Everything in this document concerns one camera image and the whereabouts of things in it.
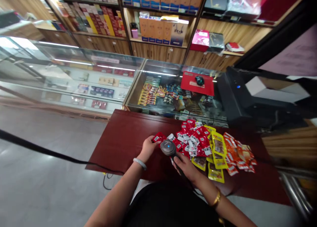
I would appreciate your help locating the person's right hand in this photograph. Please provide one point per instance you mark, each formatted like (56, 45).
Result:
(187, 166)

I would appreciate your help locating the person's left hand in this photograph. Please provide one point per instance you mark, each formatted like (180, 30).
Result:
(146, 147)

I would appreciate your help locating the person's right fingers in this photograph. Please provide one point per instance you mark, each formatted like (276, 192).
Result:
(178, 160)

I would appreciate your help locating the grey handheld barcode scanner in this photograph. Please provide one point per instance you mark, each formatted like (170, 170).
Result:
(171, 152)

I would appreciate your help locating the single red snack packet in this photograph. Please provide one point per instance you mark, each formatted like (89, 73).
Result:
(159, 137)

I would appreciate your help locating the pile of red packets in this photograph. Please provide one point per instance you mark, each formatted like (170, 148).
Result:
(194, 140)

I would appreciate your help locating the pile of yellow packets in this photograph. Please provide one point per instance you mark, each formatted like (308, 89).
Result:
(215, 155)

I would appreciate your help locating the dark red wooden table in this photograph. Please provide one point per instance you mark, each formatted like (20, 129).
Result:
(138, 142)

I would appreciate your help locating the person's body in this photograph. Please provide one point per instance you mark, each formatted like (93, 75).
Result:
(171, 204)

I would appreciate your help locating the pile of orange packets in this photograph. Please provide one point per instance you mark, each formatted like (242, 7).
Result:
(237, 154)

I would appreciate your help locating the red mouse pad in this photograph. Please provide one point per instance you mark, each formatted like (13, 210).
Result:
(197, 83)

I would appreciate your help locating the black computer mouse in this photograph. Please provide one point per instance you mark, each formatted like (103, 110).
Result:
(199, 80)

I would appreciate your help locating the black cash register machine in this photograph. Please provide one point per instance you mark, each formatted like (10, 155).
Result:
(257, 100)

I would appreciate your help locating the glass display counter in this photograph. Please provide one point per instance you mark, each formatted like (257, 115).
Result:
(99, 83)

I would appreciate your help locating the wooden wall shelf with goods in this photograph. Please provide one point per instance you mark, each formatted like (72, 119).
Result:
(153, 21)

